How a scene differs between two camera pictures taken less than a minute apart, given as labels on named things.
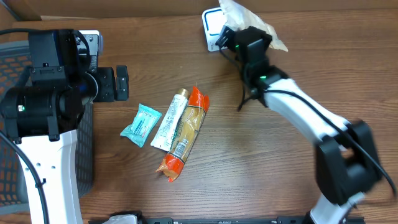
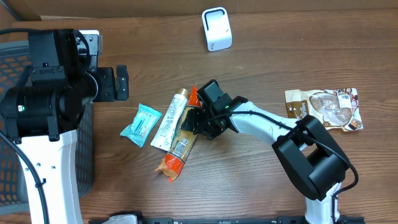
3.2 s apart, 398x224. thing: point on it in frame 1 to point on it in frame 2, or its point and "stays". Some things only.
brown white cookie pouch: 238,17 to 334,109
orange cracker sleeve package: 198,106 stays
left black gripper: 106,79 stays
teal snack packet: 142,125 stays
